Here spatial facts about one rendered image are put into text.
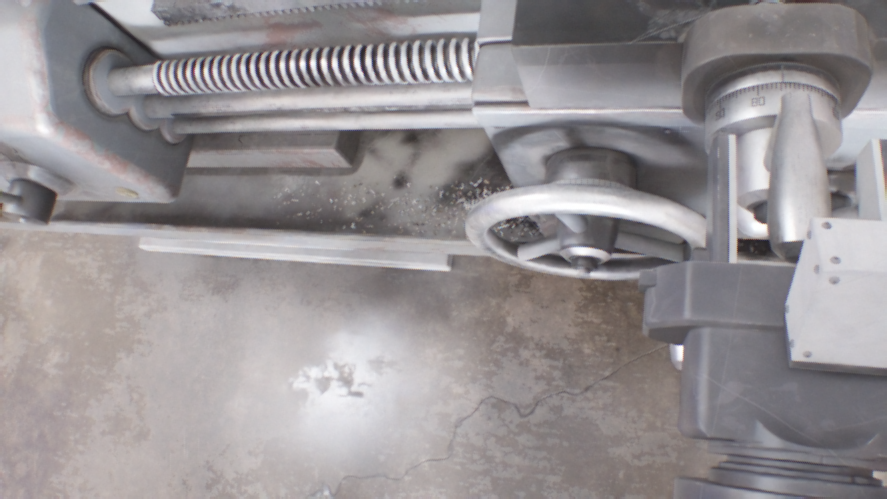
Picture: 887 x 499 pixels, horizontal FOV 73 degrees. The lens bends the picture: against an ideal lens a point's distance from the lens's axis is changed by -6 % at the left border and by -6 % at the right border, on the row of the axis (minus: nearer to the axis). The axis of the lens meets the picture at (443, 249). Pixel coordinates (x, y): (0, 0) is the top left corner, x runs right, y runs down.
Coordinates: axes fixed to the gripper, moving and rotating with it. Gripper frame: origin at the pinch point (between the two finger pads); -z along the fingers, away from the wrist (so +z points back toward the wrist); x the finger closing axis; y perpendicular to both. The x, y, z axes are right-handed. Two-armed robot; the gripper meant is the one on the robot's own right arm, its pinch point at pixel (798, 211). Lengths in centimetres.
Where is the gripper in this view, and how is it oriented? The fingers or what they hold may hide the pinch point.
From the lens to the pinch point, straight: 29.1
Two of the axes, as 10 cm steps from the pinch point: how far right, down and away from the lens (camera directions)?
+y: 2.7, 2.9, 9.2
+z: -1.4, 9.5, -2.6
